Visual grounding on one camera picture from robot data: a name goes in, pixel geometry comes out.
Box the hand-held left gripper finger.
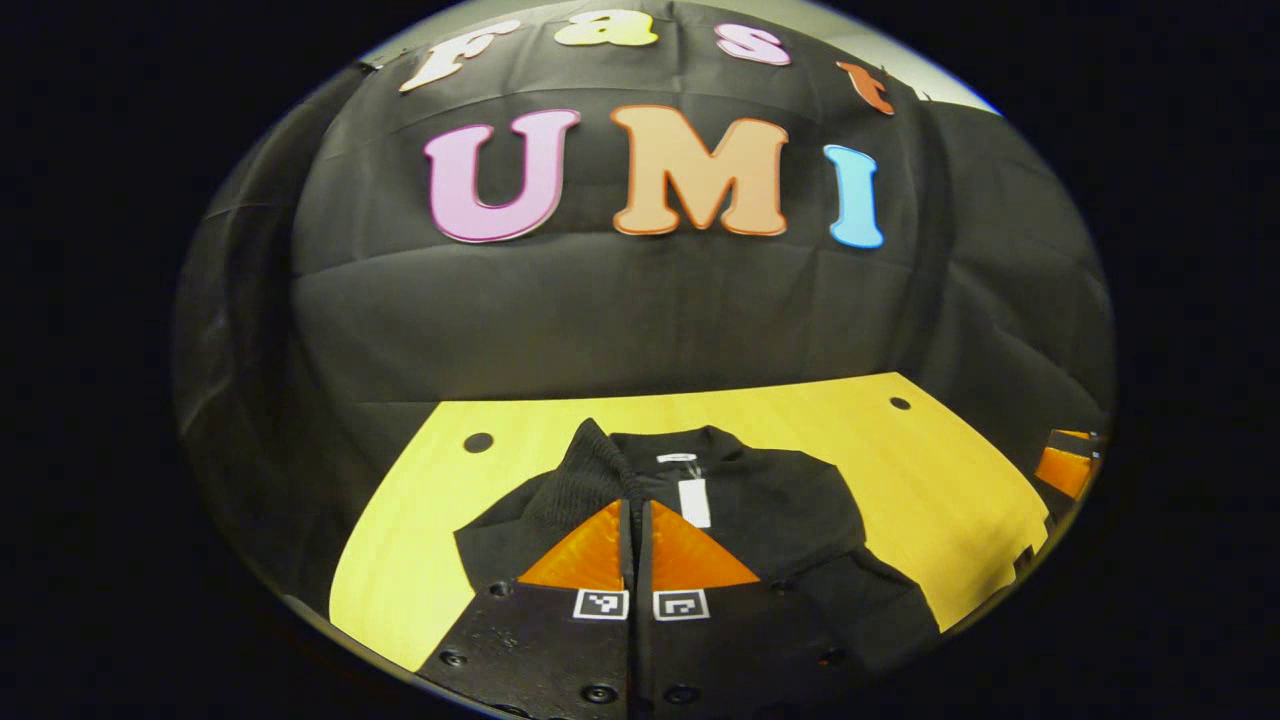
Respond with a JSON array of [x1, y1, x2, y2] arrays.
[[415, 480, 641, 720], [637, 480, 871, 720]]

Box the black buttoned garment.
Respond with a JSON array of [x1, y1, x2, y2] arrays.
[[455, 418, 941, 691]]

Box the black backdrop cloth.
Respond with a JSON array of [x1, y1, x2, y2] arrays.
[[170, 0, 1116, 621]]

